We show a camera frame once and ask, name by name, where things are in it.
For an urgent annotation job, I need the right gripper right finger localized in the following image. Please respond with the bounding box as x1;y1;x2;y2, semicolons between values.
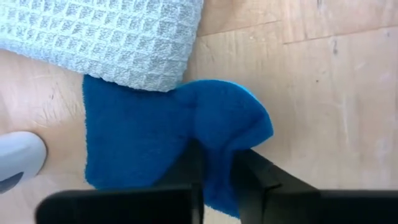
233;149;398;224

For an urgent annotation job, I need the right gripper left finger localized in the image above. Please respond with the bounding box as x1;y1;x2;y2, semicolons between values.
35;139;205;224

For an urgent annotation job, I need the blue sponge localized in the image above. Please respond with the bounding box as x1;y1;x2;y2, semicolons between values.
82;74;274;218

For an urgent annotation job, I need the white plastic bottle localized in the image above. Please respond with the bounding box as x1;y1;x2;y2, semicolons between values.
0;130;47;194

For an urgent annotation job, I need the grey waffle weave towel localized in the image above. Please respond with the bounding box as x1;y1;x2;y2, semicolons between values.
0;0;205;93

